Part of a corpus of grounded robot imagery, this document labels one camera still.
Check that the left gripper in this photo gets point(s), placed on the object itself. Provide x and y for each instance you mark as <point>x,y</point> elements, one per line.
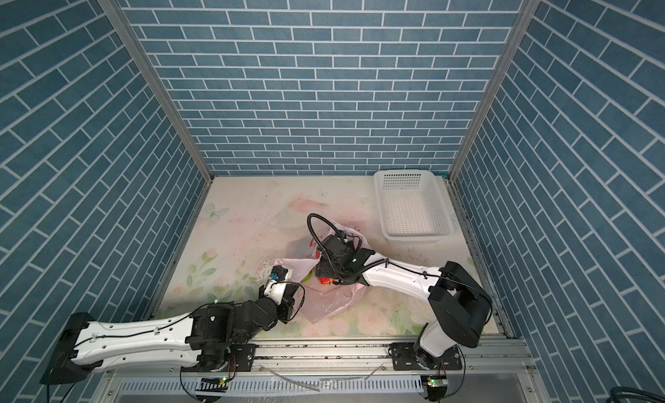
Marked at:
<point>287,305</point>

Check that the aluminium front rail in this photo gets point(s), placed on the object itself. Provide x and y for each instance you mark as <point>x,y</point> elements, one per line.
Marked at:
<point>355,357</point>

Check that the white perforated plastic basket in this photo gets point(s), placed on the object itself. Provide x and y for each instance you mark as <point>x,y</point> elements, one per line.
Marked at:
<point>411,207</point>

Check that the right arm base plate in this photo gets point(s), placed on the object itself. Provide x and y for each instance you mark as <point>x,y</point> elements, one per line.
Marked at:
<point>409,356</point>

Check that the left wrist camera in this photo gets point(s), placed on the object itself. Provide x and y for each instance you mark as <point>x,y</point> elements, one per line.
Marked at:
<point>278,281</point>

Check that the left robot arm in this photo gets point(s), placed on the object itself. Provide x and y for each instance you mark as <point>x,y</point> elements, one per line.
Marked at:
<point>201,340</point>

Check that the pink plastic bag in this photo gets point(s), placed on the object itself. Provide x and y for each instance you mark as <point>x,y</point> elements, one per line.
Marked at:
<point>322,300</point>

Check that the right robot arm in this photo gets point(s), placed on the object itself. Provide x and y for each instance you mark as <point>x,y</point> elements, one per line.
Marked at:
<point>461,306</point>

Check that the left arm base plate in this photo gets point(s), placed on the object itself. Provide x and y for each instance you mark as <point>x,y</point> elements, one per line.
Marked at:
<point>235,358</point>

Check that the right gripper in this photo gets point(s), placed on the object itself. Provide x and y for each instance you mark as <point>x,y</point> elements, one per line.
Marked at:
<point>322,268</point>

